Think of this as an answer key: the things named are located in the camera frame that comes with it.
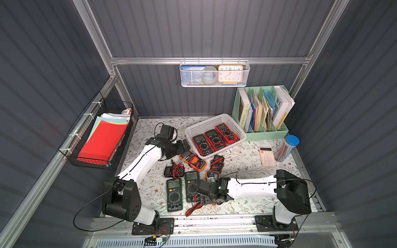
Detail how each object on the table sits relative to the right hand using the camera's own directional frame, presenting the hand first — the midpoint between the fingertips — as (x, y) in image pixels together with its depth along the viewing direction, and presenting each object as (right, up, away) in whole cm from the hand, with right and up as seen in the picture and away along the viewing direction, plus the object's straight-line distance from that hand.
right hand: (209, 197), depth 81 cm
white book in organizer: (+45, +52, +11) cm, 70 cm away
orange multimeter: (+1, +13, -5) cm, 14 cm away
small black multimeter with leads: (+5, +16, +11) cm, 20 cm away
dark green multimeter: (-10, +8, +5) cm, 14 cm away
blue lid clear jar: (+43, +26, +4) cm, 50 cm away
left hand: (-15, +25, +4) cm, 30 cm away
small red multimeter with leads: (+14, +32, +21) cm, 40 cm away
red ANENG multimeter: (-4, +27, +18) cm, 33 cm away
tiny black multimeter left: (-19, +13, +6) cm, 23 cm away
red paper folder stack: (-49, +34, -9) cm, 60 cm away
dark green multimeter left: (-19, +2, +1) cm, 19 cm away
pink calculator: (+37, +19, +15) cm, 44 cm away
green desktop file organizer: (+33, +47, +15) cm, 60 cm away
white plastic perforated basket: (+9, +25, +10) cm, 29 cm away
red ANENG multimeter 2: (+3, +29, +21) cm, 36 cm away
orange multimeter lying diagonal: (-10, +18, +11) cm, 23 cm away
